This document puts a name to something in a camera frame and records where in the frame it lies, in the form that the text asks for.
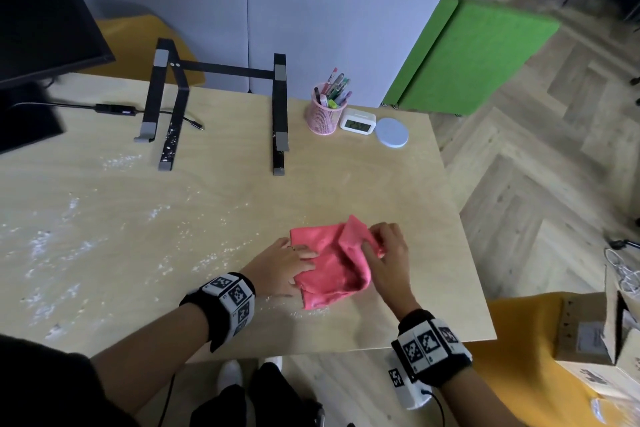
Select person's right hand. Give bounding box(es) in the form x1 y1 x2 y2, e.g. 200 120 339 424
360 222 422 320

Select person's left hand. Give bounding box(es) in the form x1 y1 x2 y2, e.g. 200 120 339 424
241 238 321 299

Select pink cloth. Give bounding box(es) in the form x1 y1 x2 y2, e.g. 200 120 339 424
289 214 387 312

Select person's right forearm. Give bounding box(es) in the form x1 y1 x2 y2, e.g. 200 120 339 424
439 366 528 427

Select person's left forearm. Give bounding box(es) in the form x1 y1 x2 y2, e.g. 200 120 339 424
89 302 212 416

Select left wrist tracker band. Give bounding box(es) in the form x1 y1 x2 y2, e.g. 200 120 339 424
179 272 257 354

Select wrist tracker band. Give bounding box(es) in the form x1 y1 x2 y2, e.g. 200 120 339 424
179 272 257 354
388 310 474 411

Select right wrist tracker band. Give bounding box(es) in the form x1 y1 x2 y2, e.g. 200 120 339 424
388 310 474 411

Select black trousers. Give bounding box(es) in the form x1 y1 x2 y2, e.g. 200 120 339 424
189 362 327 427

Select round pale blue disc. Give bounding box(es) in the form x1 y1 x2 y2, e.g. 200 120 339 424
374 117 410 148

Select white digital clock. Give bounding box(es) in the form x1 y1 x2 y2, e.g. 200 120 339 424
339 107 377 135

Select pink mesh pen holder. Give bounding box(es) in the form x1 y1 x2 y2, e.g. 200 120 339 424
305 87 349 135

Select black laptop stand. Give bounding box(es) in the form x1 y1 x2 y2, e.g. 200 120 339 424
133 38 291 176

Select bunch of coloured pens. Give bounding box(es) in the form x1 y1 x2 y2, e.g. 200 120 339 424
313 67 354 109

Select yellow chair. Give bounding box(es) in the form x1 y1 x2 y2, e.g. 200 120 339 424
464 292 603 427
79 15 207 88

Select green felt panel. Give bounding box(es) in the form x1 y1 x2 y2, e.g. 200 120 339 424
381 0 561 117

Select cardboard box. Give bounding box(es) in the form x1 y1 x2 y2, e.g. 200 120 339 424
554 264 640 402

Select spilled white powder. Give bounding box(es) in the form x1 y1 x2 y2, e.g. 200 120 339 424
0 153 253 340

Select black shirt sleeve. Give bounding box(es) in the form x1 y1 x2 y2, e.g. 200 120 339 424
0 333 142 427

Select clear plastic bag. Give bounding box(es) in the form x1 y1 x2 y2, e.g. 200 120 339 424
589 391 640 427

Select black monitor base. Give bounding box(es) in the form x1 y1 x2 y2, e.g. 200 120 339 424
0 81 65 155

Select black monitor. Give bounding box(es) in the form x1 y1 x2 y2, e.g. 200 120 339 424
0 0 116 90

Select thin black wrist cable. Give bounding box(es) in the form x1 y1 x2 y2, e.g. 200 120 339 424
421 388 447 427
156 371 177 427

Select black cable with adapter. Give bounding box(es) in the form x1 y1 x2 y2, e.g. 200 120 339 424
12 101 205 131

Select white cables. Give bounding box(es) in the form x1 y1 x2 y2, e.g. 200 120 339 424
603 247 640 298

